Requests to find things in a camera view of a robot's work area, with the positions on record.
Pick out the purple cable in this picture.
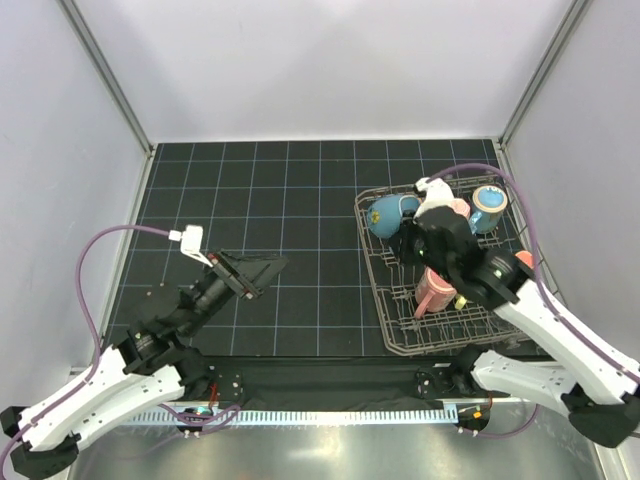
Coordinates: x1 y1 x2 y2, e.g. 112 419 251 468
425 162 640 439
0 224 241 459

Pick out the grey wire dish rack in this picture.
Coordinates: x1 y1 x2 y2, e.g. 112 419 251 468
354 171 530 356

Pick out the white mug blue handle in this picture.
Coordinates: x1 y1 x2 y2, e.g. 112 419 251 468
366 194 421 240

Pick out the cream yellow faceted mug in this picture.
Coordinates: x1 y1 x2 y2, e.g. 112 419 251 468
454 295 468 310

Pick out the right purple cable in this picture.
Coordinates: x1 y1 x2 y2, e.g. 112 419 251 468
425 162 640 439

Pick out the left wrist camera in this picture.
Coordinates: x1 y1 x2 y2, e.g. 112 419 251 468
168 225 212 267

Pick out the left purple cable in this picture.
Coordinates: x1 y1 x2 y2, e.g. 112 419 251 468
0 224 241 459

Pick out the pink faceted mug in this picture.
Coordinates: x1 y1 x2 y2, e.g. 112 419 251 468
451 198 471 220

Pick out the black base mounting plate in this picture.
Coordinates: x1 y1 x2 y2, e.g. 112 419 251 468
177 356 489 412

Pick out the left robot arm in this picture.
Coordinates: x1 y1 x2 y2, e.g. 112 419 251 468
1 251 288 479

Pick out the clear glass tumbler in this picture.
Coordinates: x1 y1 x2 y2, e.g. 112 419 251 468
490 318 544 355

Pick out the blue butterfly mug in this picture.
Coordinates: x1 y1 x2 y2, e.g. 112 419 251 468
469 185 508 235

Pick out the white slotted cable duct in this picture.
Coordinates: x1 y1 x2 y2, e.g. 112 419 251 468
119 405 459 427

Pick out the brown floral mug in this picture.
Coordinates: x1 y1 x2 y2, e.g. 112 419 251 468
516 250 534 269

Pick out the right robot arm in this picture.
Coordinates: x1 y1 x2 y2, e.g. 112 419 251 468
392 206 639 448

